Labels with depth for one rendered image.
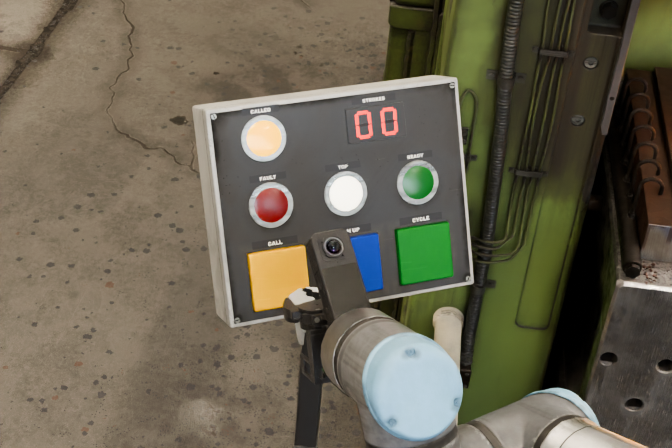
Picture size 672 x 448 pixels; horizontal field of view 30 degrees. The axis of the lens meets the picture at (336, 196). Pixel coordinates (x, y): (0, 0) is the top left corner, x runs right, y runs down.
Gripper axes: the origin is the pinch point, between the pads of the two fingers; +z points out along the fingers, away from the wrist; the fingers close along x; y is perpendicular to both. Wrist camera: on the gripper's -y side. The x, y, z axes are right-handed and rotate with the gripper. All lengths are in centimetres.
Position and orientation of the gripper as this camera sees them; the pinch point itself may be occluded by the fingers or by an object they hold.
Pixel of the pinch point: (302, 290)
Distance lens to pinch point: 149.8
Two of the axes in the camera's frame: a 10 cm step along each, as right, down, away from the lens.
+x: 9.4, -1.5, 3.0
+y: 1.0, 9.8, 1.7
